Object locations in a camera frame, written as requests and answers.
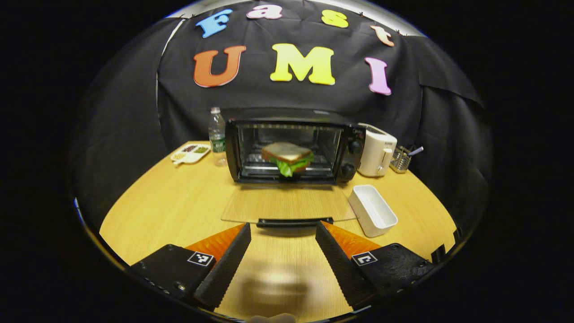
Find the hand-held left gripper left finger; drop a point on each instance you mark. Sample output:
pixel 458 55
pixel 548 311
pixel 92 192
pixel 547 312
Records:
pixel 224 269

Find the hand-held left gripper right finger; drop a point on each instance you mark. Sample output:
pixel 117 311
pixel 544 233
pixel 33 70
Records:
pixel 341 269

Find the black electric oven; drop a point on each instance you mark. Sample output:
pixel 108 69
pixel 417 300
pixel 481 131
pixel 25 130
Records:
pixel 352 157

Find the lettuce sandwich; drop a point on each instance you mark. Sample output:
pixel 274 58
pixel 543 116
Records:
pixel 287 154

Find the white rectangular tray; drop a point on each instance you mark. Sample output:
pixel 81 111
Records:
pixel 372 211

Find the white toaster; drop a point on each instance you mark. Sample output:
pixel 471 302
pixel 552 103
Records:
pixel 376 154

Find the white sectioned snack plate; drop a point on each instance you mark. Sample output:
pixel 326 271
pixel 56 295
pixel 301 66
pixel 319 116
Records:
pixel 190 153

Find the clear water bottle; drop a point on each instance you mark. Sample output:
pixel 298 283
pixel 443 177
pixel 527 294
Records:
pixel 217 134

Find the metal spoon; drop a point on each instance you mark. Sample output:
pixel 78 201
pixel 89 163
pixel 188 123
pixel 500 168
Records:
pixel 416 151

